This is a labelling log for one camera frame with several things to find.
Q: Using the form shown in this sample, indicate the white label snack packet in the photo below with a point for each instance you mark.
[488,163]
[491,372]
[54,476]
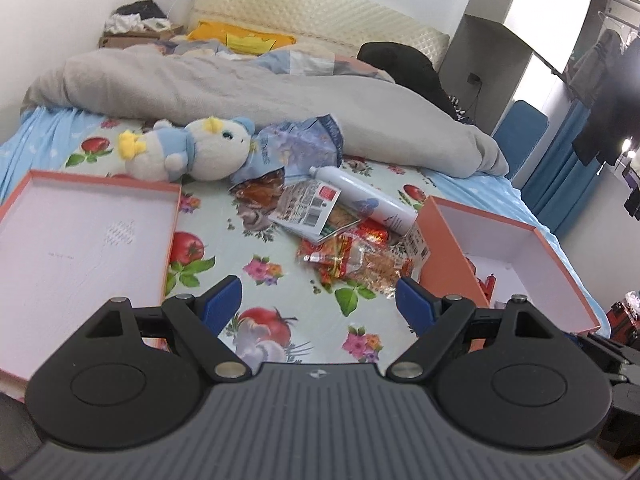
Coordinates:
[305,207]

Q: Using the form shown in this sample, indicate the small red snack packet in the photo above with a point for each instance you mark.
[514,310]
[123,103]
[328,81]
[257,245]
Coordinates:
[327,260]

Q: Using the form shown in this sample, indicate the grey duvet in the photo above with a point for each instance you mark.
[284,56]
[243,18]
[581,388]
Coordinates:
[240,95]

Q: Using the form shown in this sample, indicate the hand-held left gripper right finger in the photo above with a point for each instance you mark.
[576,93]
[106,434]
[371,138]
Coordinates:
[417,306]

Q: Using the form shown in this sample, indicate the blue curtain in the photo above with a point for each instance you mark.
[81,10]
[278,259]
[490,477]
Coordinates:
[560,175]

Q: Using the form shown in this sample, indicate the orange snack packet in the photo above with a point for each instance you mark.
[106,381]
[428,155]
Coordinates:
[387,267]

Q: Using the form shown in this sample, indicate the black garment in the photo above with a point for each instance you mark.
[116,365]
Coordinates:
[400,67]

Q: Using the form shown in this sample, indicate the small white patterned packet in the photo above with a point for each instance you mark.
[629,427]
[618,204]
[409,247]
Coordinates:
[417,247]

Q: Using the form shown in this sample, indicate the red and black case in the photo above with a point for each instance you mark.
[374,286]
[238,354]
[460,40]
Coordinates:
[624,317]

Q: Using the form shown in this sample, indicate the floral fruit print mat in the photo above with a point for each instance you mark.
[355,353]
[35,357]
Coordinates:
[280,285]

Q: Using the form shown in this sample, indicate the blue chair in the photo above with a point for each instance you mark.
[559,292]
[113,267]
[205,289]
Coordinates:
[522,135]

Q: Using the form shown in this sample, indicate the grey wardrobe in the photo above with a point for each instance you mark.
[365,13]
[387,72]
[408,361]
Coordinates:
[500,20]

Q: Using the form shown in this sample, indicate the pile of clothes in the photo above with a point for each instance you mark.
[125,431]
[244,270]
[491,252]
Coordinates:
[135,17]

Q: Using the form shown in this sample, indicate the shallow orange box lid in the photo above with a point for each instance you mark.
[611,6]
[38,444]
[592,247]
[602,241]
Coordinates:
[85,255]

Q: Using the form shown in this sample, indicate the red foil snack packet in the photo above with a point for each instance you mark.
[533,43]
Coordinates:
[370,232]

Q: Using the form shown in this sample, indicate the brown snack packet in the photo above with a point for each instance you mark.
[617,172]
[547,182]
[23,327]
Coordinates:
[342,220]
[257,191]

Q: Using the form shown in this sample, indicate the white tube bottle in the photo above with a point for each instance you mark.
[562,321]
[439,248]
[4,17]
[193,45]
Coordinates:
[365,200]

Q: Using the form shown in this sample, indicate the dark hanging clothes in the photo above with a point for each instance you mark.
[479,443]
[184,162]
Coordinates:
[600,90]

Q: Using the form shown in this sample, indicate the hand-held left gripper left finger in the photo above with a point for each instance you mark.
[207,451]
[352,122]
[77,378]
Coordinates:
[223,301]

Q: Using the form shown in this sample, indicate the cream padded headboard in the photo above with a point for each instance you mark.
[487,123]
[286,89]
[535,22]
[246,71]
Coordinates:
[320,10]

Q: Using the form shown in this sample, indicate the deep orange cardboard box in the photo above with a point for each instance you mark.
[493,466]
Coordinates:
[500,240]

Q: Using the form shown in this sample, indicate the pale blue printed bag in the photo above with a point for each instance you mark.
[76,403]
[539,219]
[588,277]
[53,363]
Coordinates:
[295,147]

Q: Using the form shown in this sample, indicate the black wall outlet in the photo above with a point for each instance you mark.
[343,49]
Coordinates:
[473,79]

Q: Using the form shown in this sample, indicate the yellow pillow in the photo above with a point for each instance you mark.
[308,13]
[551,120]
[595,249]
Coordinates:
[235,37]

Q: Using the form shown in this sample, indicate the white and blue plush toy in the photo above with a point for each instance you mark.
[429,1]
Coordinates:
[200,152]

